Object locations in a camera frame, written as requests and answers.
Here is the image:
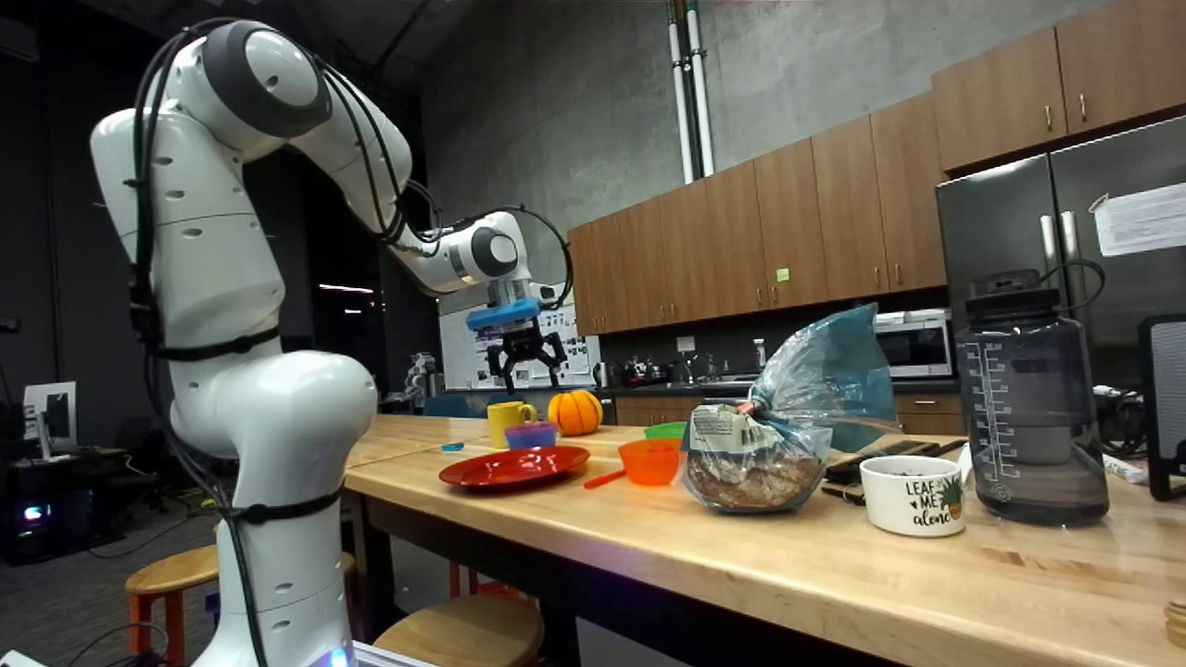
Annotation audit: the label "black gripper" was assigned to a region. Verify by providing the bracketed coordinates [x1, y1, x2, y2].
[482, 318, 570, 392]

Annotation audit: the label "plastic bag of bread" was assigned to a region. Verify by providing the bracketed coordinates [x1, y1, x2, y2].
[678, 301, 898, 520]

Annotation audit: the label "stainless steel refrigerator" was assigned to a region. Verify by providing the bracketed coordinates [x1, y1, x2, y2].
[935, 112, 1186, 413]

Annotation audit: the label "black monitor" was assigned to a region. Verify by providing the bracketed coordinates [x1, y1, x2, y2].
[1141, 311, 1186, 503]

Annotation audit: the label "silver microwave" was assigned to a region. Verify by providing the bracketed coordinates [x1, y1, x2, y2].
[870, 304, 957, 383]

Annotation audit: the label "dark equipment cart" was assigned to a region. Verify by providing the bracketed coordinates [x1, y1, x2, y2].
[0, 374, 133, 571]

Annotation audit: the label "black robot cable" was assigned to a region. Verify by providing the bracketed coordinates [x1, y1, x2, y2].
[405, 182, 576, 311]

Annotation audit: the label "orange pumpkin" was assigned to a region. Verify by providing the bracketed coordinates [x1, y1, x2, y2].
[543, 386, 608, 441]

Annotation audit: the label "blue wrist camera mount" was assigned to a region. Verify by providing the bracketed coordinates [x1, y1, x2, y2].
[463, 292, 543, 340]

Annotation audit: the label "orange bowl with handle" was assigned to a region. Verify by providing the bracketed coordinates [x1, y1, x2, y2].
[581, 437, 685, 493]

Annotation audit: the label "purple bowl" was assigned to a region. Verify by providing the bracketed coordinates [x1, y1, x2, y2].
[503, 418, 561, 458]

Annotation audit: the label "white paper sheet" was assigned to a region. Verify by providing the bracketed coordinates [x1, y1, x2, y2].
[1089, 182, 1186, 261]

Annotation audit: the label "dark transparent water bottle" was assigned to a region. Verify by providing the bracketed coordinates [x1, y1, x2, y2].
[951, 270, 1112, 530]

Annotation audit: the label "wooden cabinets above refrigerator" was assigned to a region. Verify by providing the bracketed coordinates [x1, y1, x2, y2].
[928, 0, 1186, 180]

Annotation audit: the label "wide wooden base cabinet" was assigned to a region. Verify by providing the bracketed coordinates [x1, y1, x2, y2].
[612, 392, 697, 429]

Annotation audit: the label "round wooden stool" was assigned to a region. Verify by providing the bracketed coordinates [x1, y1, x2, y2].
[369, 590, 549, 667]
[122, 540, 227, 667]

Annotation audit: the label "red plate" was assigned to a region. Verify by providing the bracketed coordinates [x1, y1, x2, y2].
[438, 441, 592, 497]

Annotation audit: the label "long wooden wall cabinets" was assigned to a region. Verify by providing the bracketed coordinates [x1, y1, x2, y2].
[565, 88, 947, 340]

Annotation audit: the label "white wall poster board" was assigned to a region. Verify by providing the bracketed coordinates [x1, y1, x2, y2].
[438, 292, 602, 392]

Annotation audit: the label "yellow mug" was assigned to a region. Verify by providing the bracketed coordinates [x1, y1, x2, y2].
[482, 397, 540, 451]

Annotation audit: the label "narrow wooden base cabinet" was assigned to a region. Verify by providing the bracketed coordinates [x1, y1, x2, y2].
[898, 391, 965, 437]

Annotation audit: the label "grey vertical pipe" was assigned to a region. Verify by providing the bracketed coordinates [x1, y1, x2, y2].
[664, 0, 717, 186]

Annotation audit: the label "white printed bowl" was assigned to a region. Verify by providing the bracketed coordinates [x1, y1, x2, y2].
[856, 451, 969, 540]

